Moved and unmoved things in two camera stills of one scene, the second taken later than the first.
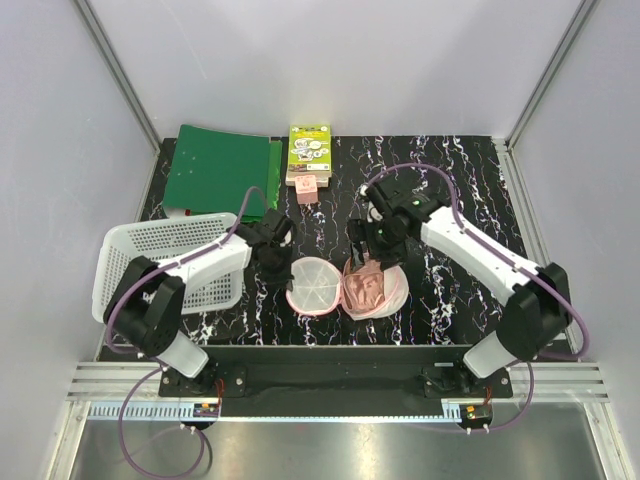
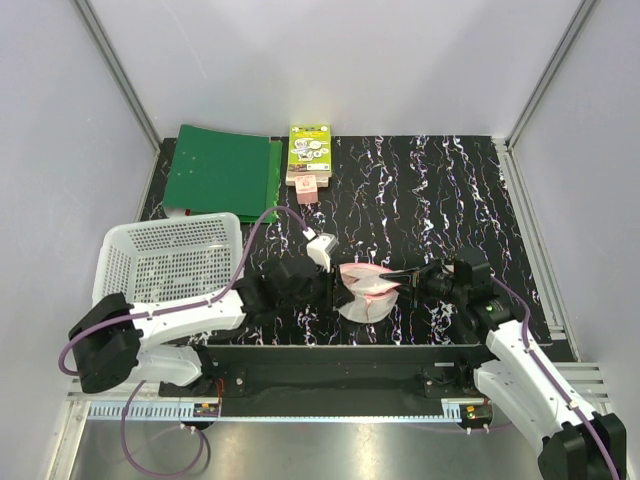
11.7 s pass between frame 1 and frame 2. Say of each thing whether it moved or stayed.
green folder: stayed
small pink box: stayed
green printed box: stayed
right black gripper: moved
